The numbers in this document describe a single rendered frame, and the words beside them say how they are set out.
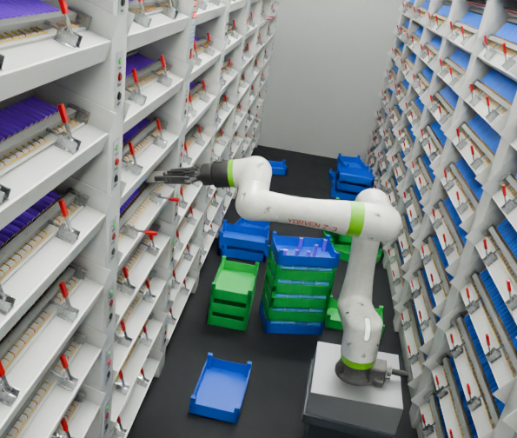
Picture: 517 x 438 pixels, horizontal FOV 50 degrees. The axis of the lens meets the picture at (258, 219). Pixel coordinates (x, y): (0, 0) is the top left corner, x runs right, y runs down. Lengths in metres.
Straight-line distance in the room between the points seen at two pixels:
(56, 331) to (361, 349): 1.09
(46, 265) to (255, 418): 1.46
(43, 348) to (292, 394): 1.50
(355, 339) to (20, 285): 1.23
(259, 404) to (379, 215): 1.07
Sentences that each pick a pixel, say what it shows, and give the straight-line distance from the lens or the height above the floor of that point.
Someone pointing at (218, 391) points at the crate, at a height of 0.00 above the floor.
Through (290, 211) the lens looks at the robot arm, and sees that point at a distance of 1.75.
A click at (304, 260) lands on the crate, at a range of 2.68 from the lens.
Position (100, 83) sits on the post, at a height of 1.40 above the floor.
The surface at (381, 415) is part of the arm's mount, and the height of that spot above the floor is 0.35.
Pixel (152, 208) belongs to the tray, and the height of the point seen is 0.90.
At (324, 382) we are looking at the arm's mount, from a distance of 2.07.
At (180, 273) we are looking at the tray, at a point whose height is 0.30.
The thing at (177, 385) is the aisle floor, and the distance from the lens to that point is 2.52.
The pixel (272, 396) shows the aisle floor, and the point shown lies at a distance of 2.53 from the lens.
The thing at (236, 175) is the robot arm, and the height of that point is 1.04.
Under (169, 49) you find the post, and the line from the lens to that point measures 1.95.
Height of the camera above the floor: 1.68
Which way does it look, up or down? 25 degrees down
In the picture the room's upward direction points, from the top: 9 degrees clockwise
